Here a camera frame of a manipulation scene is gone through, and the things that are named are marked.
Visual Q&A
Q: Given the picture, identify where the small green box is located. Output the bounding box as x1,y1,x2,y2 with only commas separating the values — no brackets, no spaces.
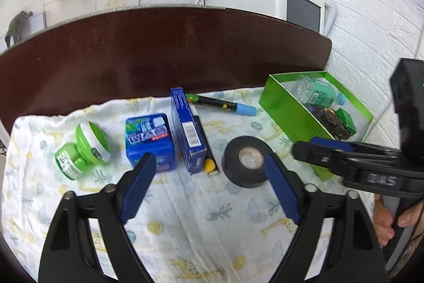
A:
335,108,356,136

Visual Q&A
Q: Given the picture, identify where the plastic bottle green label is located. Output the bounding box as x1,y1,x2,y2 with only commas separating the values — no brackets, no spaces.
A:
292,75,346,108

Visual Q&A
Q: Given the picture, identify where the green cardboard box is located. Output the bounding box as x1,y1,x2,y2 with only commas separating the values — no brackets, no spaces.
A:
258,71,374,182

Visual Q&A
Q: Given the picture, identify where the black electrical tape roll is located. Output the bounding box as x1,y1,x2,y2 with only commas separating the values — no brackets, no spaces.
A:
221,136,273,188

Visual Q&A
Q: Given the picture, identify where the black pen blue cap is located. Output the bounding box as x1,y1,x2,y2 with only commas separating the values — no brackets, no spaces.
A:
185,93,257,116

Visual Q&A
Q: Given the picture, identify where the green mosquito repellent bottle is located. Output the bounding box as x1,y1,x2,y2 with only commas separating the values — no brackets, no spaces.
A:
55,121,111,180

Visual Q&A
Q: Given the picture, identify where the blue medicine carton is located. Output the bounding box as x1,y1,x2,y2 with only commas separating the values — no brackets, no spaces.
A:
170,88,206,175

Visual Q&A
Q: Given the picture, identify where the blue gum container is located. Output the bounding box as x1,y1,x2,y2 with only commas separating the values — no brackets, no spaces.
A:
125,114,176,172

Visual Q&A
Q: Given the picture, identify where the colourful playing card box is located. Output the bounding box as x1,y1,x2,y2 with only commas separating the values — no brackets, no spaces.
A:
307,105,336,119

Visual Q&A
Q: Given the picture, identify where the person's right hand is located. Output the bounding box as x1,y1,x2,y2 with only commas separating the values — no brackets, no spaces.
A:
372,194,423,246

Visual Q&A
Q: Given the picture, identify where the dark brown wooden board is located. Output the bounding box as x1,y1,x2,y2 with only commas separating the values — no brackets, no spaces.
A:
1,6,332,131

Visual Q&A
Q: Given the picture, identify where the grey rag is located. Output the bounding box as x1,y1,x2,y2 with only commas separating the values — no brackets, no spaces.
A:
4,11,33,48

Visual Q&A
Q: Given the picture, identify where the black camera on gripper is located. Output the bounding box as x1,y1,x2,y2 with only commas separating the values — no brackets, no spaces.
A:
390,58,424,157

